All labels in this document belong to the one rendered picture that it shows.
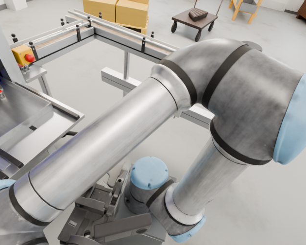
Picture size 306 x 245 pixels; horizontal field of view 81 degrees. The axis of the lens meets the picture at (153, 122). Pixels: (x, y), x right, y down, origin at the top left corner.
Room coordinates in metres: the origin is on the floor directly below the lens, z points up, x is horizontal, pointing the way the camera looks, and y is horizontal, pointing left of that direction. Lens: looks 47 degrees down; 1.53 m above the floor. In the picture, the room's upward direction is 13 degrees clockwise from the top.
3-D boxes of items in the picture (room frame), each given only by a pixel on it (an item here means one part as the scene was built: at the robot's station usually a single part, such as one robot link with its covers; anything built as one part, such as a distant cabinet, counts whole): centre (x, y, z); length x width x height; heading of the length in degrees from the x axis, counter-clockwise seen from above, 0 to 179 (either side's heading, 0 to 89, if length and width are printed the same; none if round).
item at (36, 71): (0.78, 0.75, 0.87); 0.14 x 0.13 x 0.02; 72
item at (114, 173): (0.20, 0.06, 1.12); 0.09 x 0.06 x 0.03; 176
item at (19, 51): (0.75, 0.71, 1.00); 0.08 x 0.07 x 0.07; 72
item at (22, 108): (0.48, 0.68, 0.90); 0.34 x 0.26 x 0.04; 72
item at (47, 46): (1.07, 0.76, 0.92); 0.69 x 0.15 x 0.16; 162
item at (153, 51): (1.25, -0.05, 0.92); 1.90 x 0.15 x 0.16; 72
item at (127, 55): (1.37, 0.33, 0.46); 0.09 x 0.09 x 0.77; 72
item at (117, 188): (0.15, 0.04, 1.13); 0.09 x 0.02 x 0.05; 176
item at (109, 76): (1.20, -0.19, 0.49); 1.60 x 0.08 x 0.12; 72
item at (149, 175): (0.27, -0.03, 0.96); 0.13 x 0.12 x 0.14; 51
